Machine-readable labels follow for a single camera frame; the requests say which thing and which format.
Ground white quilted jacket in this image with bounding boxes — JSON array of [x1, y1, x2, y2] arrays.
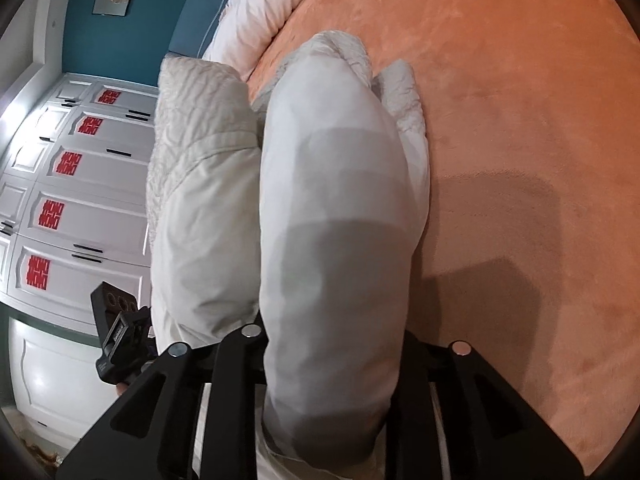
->
[[145, 30, 432, 480]]

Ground white panelled wardrobe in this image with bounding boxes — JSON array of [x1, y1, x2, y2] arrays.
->
[[0, 71, 162, 323]]

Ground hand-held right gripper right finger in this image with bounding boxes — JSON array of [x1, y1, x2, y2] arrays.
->
[[384, 329, 587, 480]]

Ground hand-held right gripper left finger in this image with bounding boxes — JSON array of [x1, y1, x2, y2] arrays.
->
[[54, 324, 273, 480]]

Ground white pillow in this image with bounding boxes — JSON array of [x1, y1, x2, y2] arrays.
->
[[200, 0, 347, 82]]

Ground orange plush blanket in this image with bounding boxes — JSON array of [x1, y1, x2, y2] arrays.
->
[[244, 0, 640, 477]]

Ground blue headboard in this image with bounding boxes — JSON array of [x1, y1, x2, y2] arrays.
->
[[167, 0, 267, 61]]

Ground white cabinet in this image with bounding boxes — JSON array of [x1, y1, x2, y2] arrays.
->
[[7, 316, 127, 457]]

